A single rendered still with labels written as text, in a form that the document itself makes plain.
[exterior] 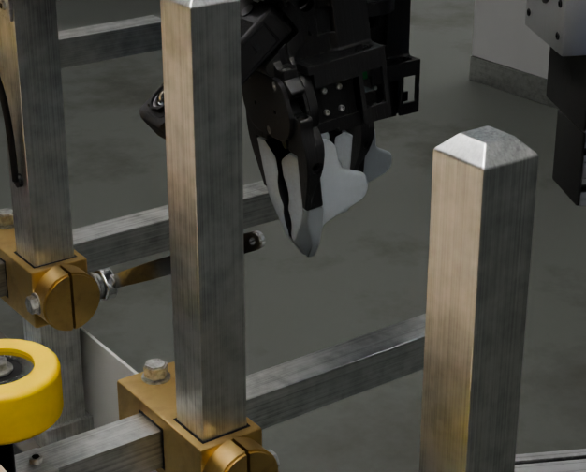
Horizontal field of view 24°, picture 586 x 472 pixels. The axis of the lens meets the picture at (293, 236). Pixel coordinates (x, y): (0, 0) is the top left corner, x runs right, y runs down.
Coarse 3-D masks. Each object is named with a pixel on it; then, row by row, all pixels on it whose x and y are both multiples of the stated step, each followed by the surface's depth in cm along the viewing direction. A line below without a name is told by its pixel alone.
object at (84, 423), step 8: (0, 336) 133; (88, 416) 116; (64, 424) 114; (72, 424) 115; (80, 424) 115; (88, 424) 116; (48, 432) 114; (56, 432) 114; (64, 432) 114; (72, 432) 115; (80, 432) 115; (24, 440) 116; (32, 440) 116; (40, 440) 115; (48, 440) 114; (56, 440) 114; (16, 448) 115; (24, 448) 115; (32, 448) 115
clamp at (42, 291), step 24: (0, 240) 113; (24, 264) 108; (48, 264) 108; (72, 264) 109; (24, 288) 109; (48, 288) 106; (72, 288) 108; (96, 288) 109; (24, 312) 110; (48, 312) 107; (72, 312) 109
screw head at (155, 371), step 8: (152, 360) 98; (160, 360) 98; (144, 368) 98; (152, 368) 97; (160, 368) 98; (144, 376) 98; (152, 376) 98; (160, 376) 98; (168, 376) 98; (152, 384) 98; (160, 384) 98
